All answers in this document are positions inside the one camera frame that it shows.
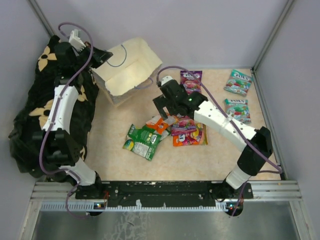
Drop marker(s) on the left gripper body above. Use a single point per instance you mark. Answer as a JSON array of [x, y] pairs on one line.
[[96, 61]]

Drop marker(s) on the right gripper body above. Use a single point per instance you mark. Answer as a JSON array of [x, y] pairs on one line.
[[161, 102]]

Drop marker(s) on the checkered paper bag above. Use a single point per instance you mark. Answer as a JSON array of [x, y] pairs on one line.
[[132, 67]]

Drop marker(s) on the orange Fox's candy bag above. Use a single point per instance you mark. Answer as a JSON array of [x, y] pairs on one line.
[[196, 138]]

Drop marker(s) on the green Fox's candy bag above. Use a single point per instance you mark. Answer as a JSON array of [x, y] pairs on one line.
[[144, 145]]

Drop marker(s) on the teal mint cherry candy bag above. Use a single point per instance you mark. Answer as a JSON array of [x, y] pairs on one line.
[[238, 109]]

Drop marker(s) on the teal Fox's mint candy bag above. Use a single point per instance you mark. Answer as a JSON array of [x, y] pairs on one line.
[[238, 83]]

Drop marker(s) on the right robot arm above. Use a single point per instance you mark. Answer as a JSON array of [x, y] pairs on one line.
[[254, 144]]

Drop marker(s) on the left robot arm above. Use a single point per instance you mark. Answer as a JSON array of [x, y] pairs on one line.
[[59, 152]]

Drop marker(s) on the black floral pillow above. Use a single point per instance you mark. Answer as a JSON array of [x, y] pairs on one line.
[[35, 113]]

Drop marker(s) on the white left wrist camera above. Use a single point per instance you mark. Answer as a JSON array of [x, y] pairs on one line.
[[76, 41]]

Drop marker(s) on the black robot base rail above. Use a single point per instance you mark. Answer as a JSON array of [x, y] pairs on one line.
[[156, 194]]

